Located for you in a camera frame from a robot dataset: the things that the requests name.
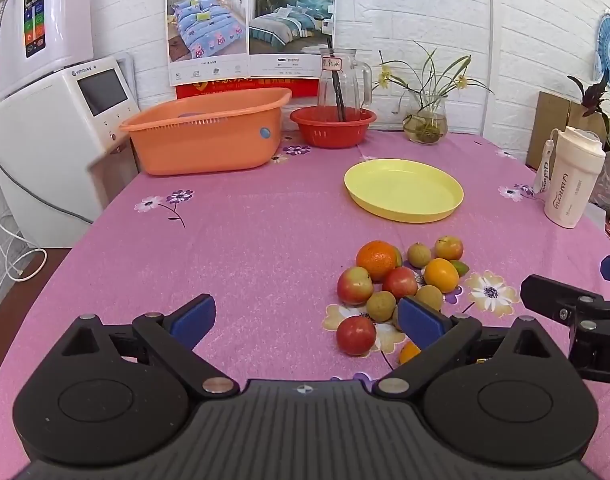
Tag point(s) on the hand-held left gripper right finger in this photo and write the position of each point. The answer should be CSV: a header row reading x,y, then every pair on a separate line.
x,y
420,320

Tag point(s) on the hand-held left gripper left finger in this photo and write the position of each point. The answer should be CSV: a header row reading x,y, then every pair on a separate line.
x,y
195,317

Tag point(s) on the tan round fruit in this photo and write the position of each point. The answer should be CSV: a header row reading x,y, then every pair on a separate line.
x,y
429,297
419,254
381,306

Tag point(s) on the small orange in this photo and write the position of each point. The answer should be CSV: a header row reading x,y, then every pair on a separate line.
x,y
441,275
409,353

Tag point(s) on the green oval fruit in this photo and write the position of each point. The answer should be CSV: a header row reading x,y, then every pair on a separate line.
x,y
399,256
461,267

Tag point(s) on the large orange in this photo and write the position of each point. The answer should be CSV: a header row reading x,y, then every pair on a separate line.
x,y
377,260

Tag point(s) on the yellow red apple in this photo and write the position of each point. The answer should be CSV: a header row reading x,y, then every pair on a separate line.
x,y
449,248

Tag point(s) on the yellow plastic plate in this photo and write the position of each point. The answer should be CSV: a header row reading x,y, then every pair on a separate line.
x,y
402,190

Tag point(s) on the pink floral tablecloth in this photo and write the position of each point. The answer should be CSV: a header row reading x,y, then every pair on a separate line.
x,y
235,260

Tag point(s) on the cream tumbler bottle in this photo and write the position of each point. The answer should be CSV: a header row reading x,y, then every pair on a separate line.
x,y
572,185

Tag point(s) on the cardboard box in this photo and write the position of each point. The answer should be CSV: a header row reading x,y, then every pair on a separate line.
x,y
552,120

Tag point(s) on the orange plastic basin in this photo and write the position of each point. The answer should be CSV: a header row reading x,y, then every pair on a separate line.
x,y
200,145

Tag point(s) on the dark red leaf plant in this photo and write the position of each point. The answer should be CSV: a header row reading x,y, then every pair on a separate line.
x,y
592,94

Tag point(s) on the glass vase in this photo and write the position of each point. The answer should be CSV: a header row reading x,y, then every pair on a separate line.
x,y
425,127

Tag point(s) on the red plastic basket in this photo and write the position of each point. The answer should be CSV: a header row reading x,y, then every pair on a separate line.
x,y
330,135

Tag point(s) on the white appliance with screen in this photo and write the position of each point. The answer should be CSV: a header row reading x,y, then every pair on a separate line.
x,y
45,150

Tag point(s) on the glass pitcher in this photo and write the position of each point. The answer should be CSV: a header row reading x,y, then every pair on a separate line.
x,y
354,85

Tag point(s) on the black stirring stick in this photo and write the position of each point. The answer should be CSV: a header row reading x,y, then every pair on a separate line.
x,y
337,90

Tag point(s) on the green flowering plant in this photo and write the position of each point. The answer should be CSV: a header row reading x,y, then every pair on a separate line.
x,y
457,66

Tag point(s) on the red wall banner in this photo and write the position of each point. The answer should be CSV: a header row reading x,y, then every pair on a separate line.
x,y
235,89

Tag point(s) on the white wall pipe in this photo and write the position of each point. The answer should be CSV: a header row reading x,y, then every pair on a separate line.
x,y
490,35

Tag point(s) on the wall poster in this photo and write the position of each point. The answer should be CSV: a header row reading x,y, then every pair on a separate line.
x,y
210,25

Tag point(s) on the white wall water purifier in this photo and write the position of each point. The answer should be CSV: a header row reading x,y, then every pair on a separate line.
x,y
65,10

